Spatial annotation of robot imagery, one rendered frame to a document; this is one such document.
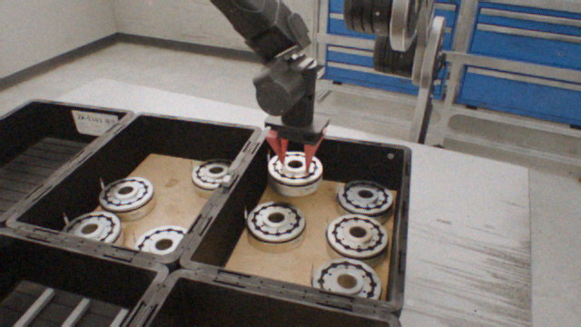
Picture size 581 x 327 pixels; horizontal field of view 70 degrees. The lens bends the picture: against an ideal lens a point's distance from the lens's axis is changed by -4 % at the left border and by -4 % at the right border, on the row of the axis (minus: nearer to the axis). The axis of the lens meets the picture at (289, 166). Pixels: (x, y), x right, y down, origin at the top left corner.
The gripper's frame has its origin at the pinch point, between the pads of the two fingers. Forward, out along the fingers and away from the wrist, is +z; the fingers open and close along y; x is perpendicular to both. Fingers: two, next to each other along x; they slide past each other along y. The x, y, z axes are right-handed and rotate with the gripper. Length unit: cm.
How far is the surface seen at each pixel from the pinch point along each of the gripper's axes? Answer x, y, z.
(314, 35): 179, -55, 36
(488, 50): 175, 42, 28
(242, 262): -19.1, -1.8, 8.6
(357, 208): -2.0, 13.0, 5.4
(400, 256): -17.5, 22.5, -1.1
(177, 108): 47, -61, 24
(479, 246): 14.3, 38.3, 20.8
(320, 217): -3.6, 6.6, 8.5
